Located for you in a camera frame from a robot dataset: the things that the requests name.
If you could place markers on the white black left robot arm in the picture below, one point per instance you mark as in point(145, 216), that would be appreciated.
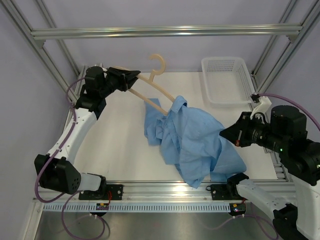
point(55, 170)

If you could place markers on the aluminium right frame strut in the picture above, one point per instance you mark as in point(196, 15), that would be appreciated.
point(281, 49)

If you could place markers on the white perforated plastic basket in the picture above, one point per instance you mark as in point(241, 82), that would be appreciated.
point(227, 82)

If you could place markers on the aluminium front rail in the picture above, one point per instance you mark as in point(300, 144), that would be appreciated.
point(177, 191)

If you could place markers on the aluminium top crossbar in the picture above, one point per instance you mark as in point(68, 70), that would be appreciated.
point(166, 31)

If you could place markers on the blue button-up shirt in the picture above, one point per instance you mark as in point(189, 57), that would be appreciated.
point(189, 139)

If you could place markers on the aluminium frame strut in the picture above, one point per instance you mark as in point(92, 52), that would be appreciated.
point(281, 49)
point(23, 26)

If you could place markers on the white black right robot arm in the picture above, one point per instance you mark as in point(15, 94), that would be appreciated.
point(285, 135)

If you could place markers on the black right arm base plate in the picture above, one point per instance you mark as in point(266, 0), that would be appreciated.
point(223, 192)

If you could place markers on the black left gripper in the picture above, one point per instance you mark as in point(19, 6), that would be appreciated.
point(125, 78)

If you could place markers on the aluminium left frame strut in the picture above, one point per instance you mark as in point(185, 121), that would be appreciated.
point(23, 26)

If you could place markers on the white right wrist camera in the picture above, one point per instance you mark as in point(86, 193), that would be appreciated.
point(262, 104)

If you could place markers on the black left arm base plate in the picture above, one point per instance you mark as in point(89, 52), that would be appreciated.
point(112, 192)

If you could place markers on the white slotted cable duct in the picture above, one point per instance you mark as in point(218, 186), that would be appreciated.
point(130, 207)

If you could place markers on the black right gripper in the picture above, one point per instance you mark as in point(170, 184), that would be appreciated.
point(237, 133)

